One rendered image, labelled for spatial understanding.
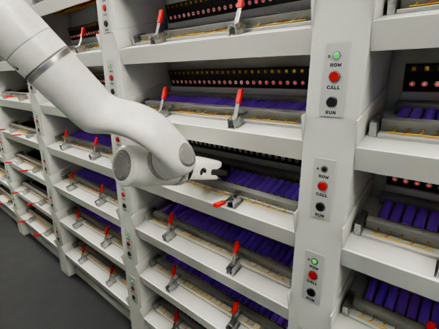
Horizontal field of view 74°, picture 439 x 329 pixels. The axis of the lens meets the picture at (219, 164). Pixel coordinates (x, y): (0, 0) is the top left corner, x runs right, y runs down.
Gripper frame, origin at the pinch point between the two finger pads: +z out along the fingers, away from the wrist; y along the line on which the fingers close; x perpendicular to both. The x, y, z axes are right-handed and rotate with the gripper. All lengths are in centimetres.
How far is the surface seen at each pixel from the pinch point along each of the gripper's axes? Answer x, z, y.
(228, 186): 3.7, -1.9, -5.4
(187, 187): 7.1, -3.0, 8.6
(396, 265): 8.4, -5.1, -45.9
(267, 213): 7.3, -3.2, -18.7
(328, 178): -4.4, -9.3, -32.8
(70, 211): 42, 9, 101
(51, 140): 6, -4, 103
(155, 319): 66, 12, 28
